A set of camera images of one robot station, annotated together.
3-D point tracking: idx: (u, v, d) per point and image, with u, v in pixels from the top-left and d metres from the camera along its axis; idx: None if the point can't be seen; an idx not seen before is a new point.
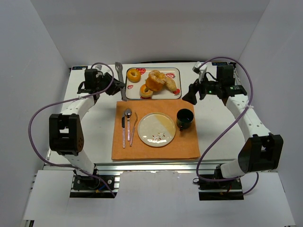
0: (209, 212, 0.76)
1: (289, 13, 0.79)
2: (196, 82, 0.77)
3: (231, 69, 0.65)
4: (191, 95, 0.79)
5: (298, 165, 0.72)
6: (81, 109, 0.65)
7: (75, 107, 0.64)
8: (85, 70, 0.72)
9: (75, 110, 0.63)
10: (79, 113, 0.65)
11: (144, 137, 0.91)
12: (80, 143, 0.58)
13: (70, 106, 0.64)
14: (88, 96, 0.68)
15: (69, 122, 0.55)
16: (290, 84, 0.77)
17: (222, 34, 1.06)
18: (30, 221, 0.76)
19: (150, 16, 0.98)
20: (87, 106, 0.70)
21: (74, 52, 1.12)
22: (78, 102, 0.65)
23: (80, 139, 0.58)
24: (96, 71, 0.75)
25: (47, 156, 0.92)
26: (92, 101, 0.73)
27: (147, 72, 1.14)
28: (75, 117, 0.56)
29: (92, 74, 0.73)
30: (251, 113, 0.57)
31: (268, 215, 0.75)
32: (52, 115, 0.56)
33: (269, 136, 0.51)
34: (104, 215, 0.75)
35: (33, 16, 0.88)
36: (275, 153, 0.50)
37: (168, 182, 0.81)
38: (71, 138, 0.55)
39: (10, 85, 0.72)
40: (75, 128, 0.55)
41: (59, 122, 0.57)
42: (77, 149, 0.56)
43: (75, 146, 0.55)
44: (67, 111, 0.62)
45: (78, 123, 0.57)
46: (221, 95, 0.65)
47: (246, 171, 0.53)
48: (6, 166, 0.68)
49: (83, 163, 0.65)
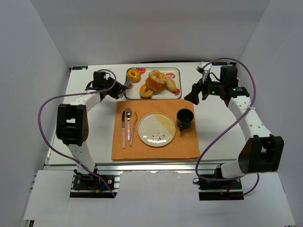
0: (209, 212, 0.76)
1: (289, 13, 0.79)
2: (200, 82, 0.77)
3: (235, 70, 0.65)
4: (194, 95, 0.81)
5: (298, 165, 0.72)
6: (88, 101, 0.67)
7: (83, 100, 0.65)
8: (95, 72, 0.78)
9: (82, 103, 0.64)
10: (86, 106, 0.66)
11: (144, 137, 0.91)
12: (84, 133, 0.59)
13: (78, 99, 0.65)
14: (96, 92, 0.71)
15: (76, 112, 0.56)
16: (289, 84, 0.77)
17: (222, 34, 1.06)
18: (30, 221, 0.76)
19: (149, 16, 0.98)
20: (94, 101, 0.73)
21: (74, 52, 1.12)
22: (86, 96, 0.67)
23: (85, 128, 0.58)
24: (104, 72, 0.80)
25: (47, 156, 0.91)
26: (98, 97, 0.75)
27: (147, 72, 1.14)
28: (82, 108, 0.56)
29: (100, 74, 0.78)
30: (252, 114, 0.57)
31: (268, 215, 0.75)
32: (60, 104, 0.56)
33: (270, 137, 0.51)
34: (103, 215, 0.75)
35: (33, 16, 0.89)
36: (276, 156, 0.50)
37: (168, 182, 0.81)
38: (77, 127, 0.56)
39: (10, 85, 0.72)
40: (82, 118, 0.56)
41: (67, 112, 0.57)
42: (82, 138, 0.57)
43: (80, 135, 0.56)
44: (75, 102, 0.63)
45: (85, 113, 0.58)
46: (224, 96, 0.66)
47: (246, 173, 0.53)
48: (6, 166, 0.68)
49: (84, 159, 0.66)
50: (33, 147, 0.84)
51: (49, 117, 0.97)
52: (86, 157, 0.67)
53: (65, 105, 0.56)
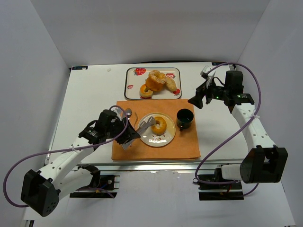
0: (209, 212, 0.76)
1: (289, 13, 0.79)
2: (203, 86, 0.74)
3: (241, 76, 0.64)
4: (197, 100, 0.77)
5: (297, 166, 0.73)
6: (66, 167, 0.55)
7: (58, 166, 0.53)
8: (102, 111, 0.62)
9: (57, 171, 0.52)
10: (64, 172, 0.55)
11: (144, 137, 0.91)
12: (50, 206, 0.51)
13: (55, 161, 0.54)
14: (85, 148, 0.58)
15: (41, 191, 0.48)
16: (289, 83, 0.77)
17: (222, 34, 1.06)
18: (30, 221, 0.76)
19: (149, 16, 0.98)
20: (83, 156, 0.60)
21: (73, 52, 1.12)
22: (67, 159, 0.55)
23: (52, 203, 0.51)
24: (114, 115, 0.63)
25: (47, 156, 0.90)
26: (89, 152, 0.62)
27: (147, 72, 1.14)
28: (47, 189, 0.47)
29: (107, 118, 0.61)
30: (256, 123, 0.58)
31: (268, 215, 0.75)
32: (27, 173, 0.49)
33: (273, 148, 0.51)
34: (104, 215, 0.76)
35: (33, 16, 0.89)
36: (279, 166, 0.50)
37: (168, 181, 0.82)
38: (40, 206, 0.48)
39: (10, 85, 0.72)
40: (45, 198, 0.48)
41: (34, 183, 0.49)
42: (42, 215, 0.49)
43: (41, 212, 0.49)
44: (48, 171, 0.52)
45: (51, 192, 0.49)
46: (228, 102, 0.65)
47: (246, 182, 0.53)
48: (7, 166, 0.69)
49: (67, 194, 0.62)
50: (34, 148, 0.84)
51: (49, 118, 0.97)
52: (74, 187, 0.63)
53: (30, 178, 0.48)
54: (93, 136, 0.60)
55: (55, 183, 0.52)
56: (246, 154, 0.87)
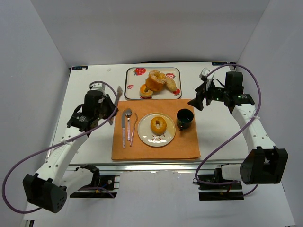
0: (209, 212, 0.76)
1: (289, 13, 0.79)
2: (203, 89, 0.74)
3: (241, 77, 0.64)
4: (197, 101, 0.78)
5: (297, 165, 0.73)
6: (63, 163, 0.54)
7: (55, 163, 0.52)
8: (87, 93, 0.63)
9: (55, 169, 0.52)
10: (62, 168, 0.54)
11: (144, 137, 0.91)
12: (60, 202, 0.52)
13: (50, 160, 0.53)
14: (77, 137, 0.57)
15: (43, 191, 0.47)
16: (290, 83, 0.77)
17: (222, 34, 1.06)
18: (30, 221, 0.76)
19: (149, 16, 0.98)
20: (77, 146, 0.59)
21: (73, 52, 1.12)
22: (62, 153, 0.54)
23: (59, 198, 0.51)
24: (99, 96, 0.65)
25: (47, 156, 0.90)
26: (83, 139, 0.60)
27: (147, 72, 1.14)
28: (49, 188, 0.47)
29: (94, 99, 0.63)
30: (256, 123, 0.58)
31: (268, 215, 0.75)
32: (24, 179, 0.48)
33: (273, 149, 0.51)
34: (103, 215, 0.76)
35: (33, 16, 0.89)
36: (279, 167, 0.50)
37: (168, 181, 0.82)
38: (48, 204, 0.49)
39: (10, 85, 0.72)
40: (50, 197, 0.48)
41: (35, 184, 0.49)
42: (54, 212, 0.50)
43: (52, 209, 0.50)
44: (45, 171, 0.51)
45: (55, 190, 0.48)
46: (228, 102, 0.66)
47: (247, 183, 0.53)
48: (7, 166, 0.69)
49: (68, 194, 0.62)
50: (33, 148, 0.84)
51: (49, 118, 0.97)
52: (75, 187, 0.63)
53: (29, 184, 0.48)
54: (83, 122, 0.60)
55: (56, 181, 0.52)
56: (246, 154, 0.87)
